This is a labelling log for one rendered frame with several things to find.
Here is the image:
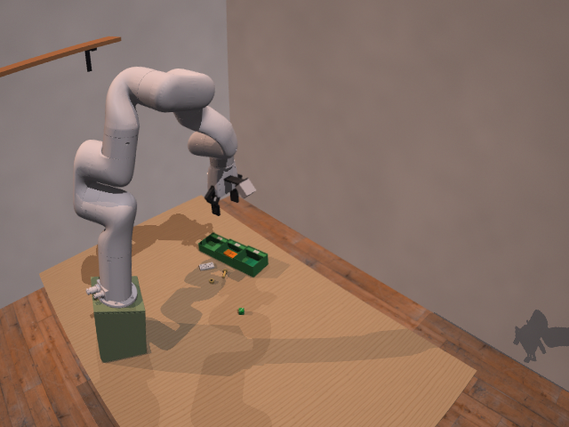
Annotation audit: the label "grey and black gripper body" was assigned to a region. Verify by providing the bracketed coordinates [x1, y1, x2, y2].
[207, 160, 237, 198]

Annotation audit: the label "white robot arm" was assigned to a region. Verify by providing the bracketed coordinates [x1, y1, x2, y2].
[73, 67, 237, 308]

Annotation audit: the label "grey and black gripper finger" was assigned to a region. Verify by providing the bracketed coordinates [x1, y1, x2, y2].
[204, 185, 220, 216]
[230, 174, 243, 203]

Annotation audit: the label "green bins with labels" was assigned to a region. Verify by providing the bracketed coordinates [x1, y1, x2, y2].
[198, 233, 268, 278]

